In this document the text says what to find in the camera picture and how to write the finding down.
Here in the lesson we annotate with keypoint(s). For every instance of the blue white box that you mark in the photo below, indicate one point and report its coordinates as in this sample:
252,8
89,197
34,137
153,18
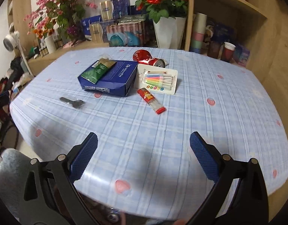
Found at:
86,24

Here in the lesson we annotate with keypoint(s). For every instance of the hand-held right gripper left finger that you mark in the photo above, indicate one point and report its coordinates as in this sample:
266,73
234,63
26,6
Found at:
84,154

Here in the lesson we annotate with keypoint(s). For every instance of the pink stand base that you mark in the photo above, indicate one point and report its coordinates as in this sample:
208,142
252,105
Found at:
71,44

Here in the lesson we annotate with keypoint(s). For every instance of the green coffee packet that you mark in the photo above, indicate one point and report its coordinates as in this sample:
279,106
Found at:
94,72

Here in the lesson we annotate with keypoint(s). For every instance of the blue gift box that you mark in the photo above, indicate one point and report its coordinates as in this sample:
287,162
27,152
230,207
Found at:
223,31

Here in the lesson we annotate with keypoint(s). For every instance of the pile of clothes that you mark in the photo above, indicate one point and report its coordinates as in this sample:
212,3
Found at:
15,68

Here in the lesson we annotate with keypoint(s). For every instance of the grey plastic fork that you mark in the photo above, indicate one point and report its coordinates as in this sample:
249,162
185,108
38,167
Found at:
72,102

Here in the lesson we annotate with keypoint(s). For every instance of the stack of pastel cups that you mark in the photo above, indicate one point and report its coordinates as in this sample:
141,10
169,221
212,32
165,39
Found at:
197,35

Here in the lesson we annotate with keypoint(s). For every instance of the silver blue box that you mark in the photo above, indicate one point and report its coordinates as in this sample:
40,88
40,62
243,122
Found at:
97,31
118,8

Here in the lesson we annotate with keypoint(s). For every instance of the white standing fan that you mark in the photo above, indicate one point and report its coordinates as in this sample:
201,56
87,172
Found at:
9,41

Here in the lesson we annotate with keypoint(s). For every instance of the dark flat box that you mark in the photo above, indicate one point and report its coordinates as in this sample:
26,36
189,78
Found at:
132,18

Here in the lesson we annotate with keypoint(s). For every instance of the red rose plant white pot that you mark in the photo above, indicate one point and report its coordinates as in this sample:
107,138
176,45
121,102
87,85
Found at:
168,32

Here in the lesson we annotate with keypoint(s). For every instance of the pink blossom artificial tree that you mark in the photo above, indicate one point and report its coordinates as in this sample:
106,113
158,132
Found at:
64,7

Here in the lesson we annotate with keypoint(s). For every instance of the clear plastic wrapper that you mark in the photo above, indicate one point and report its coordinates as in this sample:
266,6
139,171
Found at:
104,56

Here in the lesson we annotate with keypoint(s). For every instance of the small blue box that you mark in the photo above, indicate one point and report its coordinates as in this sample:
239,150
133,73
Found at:
242,55

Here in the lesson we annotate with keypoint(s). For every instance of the row of small brown bottles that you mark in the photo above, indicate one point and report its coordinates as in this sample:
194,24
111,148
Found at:
42,50

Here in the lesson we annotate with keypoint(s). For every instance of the blue coffee box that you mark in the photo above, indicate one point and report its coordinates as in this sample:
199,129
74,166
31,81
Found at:
118,77

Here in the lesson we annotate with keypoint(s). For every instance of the coloured candle pack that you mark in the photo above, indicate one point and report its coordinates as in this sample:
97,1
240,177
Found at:
158,79

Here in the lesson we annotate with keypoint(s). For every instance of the red paper cup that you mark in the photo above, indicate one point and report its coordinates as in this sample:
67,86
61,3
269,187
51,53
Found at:
227,54

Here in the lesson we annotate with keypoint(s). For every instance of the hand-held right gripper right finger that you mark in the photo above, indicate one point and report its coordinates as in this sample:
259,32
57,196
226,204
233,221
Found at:
204,157

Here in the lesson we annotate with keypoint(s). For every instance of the crushed red can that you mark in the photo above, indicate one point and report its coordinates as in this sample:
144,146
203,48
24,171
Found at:
153,62

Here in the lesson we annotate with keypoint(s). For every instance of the white vase orange flowers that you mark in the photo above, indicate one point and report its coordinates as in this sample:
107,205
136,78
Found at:
50,44

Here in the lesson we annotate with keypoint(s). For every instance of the wooden shelving unit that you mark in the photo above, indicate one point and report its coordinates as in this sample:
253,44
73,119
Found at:
189,16

